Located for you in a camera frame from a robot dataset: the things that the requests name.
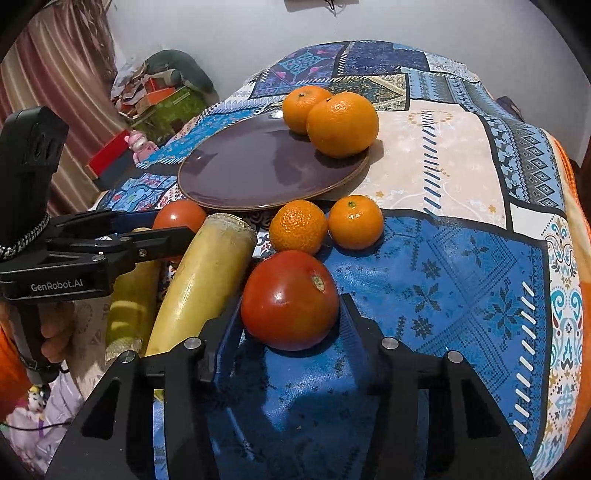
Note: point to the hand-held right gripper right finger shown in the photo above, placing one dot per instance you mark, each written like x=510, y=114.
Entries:
x=358, y=323

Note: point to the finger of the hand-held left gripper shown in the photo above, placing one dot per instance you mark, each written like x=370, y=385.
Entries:
x=134, y=220
x=152, y=242

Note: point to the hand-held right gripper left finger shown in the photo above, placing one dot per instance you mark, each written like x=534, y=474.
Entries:
x=227, y=334

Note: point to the small red tomato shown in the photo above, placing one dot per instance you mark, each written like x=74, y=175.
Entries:
x=181, y=216

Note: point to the yellow sugarcane piece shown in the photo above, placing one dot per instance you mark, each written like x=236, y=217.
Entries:
x=203, y=277
x=129, y=307

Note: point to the large red tomato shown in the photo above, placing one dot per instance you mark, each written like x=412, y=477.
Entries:
x=290, y=300

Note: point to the small orange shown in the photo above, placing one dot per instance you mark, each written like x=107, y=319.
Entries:
x=298, y=227
x=355, y=222

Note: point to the brown plate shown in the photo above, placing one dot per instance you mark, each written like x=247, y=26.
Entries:
x=258, y=161

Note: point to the person's left hand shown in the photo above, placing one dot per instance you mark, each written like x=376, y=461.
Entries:
x=57, y=339

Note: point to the red box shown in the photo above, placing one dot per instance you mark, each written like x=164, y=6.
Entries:
x=108, y=157

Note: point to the pink toy figure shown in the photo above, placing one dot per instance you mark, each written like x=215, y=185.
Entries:
x=141, y=145

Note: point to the striped brown curtain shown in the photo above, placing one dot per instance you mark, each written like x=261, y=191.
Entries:
x=60, y=69

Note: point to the blue patchwork blanket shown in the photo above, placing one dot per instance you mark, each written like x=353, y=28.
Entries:
x=461, y=277

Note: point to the green box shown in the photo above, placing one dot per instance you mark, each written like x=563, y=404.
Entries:
x=171, y=110

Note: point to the pile of papers and boxes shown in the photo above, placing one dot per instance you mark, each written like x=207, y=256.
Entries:
x=134, y=90

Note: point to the large orange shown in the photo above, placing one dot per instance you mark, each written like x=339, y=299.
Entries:
x=341, y=124
x=300, y=105

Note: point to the lilac printed cloth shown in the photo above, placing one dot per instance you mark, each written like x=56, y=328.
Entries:
x=41, y=415

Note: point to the dark purple cloth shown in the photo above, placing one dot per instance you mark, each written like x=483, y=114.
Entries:
x=509, y=107

